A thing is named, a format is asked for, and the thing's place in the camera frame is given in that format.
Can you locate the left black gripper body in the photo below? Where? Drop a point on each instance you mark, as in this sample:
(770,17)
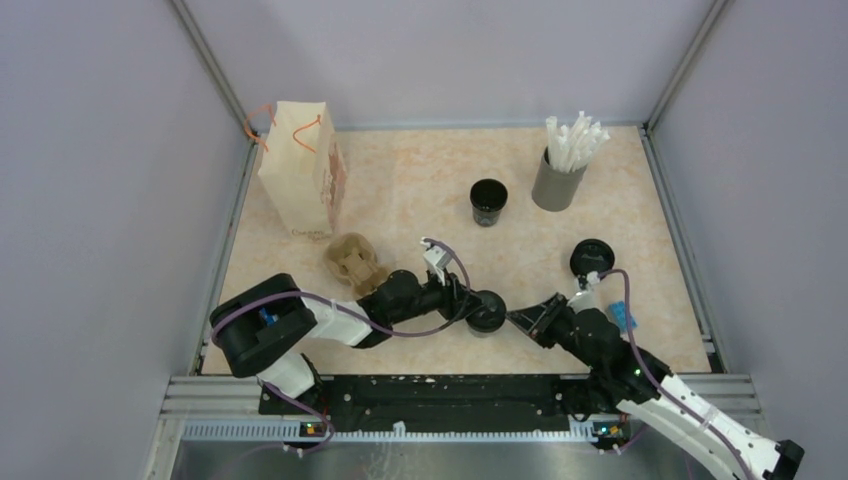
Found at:
(436,297)

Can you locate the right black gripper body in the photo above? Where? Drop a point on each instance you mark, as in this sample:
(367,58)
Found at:
(554,326)

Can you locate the black cup lid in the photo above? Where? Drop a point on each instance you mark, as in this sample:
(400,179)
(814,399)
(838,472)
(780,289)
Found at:
(487,309)

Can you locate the beige paper takeout bag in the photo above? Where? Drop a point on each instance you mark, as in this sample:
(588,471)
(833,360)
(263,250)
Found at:
(302,168)

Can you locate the single black coffee cup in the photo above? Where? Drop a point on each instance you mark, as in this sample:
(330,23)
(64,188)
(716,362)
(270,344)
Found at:
(487,332)

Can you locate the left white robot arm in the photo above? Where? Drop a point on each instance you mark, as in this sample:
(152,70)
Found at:
(259,329)

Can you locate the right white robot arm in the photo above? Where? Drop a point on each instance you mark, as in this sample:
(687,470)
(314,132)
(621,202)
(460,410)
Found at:
(636,383)

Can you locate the blue toy block right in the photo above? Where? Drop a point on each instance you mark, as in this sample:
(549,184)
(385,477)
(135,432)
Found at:
(621,316)

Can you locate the blue toy block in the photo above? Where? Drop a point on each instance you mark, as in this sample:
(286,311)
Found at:
(621,316)
(267,318)

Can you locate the stack of black lids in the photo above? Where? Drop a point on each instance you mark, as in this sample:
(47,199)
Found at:
(591,255)

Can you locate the stack of black cups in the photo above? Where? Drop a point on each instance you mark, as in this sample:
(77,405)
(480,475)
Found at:
(488,197)

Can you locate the brown pulp cup carrier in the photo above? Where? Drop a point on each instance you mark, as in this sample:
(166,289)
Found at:
(352,260)

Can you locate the grey cylindrical straw holder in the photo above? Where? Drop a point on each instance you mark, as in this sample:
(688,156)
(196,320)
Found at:
(553,190)

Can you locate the bundle of white straws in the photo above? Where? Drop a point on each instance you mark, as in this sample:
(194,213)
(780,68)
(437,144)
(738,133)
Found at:
(572,147)

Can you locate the blue toy block left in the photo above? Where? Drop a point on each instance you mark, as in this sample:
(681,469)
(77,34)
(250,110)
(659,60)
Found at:
(267,318)

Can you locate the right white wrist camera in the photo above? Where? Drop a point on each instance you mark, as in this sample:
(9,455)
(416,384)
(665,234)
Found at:
(585,297)

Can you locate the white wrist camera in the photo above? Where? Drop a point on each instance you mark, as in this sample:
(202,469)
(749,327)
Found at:
(437,259)
(585,297)

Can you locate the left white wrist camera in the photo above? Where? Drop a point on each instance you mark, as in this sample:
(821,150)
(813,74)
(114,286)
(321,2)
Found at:
(437,259)

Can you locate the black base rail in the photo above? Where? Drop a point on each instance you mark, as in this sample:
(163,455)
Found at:
(456,403)

